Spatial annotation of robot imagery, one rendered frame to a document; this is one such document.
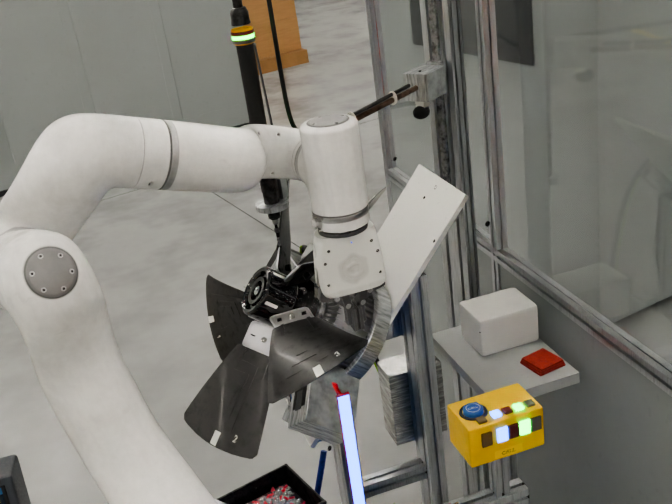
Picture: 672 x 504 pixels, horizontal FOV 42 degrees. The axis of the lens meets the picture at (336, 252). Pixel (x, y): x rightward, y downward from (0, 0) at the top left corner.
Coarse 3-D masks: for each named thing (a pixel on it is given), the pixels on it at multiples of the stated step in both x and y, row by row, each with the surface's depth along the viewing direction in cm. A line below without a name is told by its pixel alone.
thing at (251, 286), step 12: (252, 276) 201; (264, 276) 198; (276, 276) 194; (252, 288) 199; (264, 288) 194; (276, 288) 193; (288, 288) 194; (300, 288) 201; (312, 288) 198; (252, 300) 196; (264, 300) 191; (276, 300) 192; (288, 300) 194; (300, 300) 197; (312, 300) 196; (252, 312) 193; (264, 312) 193; (276, 312) 194; (312, 312) 195
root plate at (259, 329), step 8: (248, 328) 199; (256, 328) 199; (264, 328) 199; (272, 328) 198; (248, 336) 199; (256, 336) 199; (264, 336) 198; (248, 344) 199; (256, 344) 198; (264, 344) 198; (264, 352) 198
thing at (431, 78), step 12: (408, 72) 218; (420, 72) 216; (432, 72) 215; (444, 72) 220; (420, 84) 216; (432, 84) 216; (444, 84) 221; (408, 96) 219; (420, 96) 217; (432, 96) 217
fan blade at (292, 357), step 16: (304, 320) 188; (320, 320) 187; (272, 336) 185; (288, 336) 183; (304, 336) 181; (320, 336) 180; (336, 336) 178; (352, 336) 176; (272, 352) 180; (288, 352) 178; (304, 352) 176; (320, 352) 174; (352, 352) 170; (272, 368) 176; (288, 368) 174; (304, 368) 172; (272, 384) 172; (288, 384) 170; (304, 384) 168; (272, 400) 169
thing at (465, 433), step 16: (512, 384) 177; (464, 400) 174; (480, 400) 173; (496, 400) 172; (512, 400) 172; (448, 416) 174; (464, 416) 169; (512, 416) 167; (528, 416) 168; (464, 432) 167; (480, 432) 166; (496, 432) 167; (464, 448) 169; (480, 448) 167; (496, 448) 168; (512, 448) 170; (528, 448) 171; (480, 464) 169
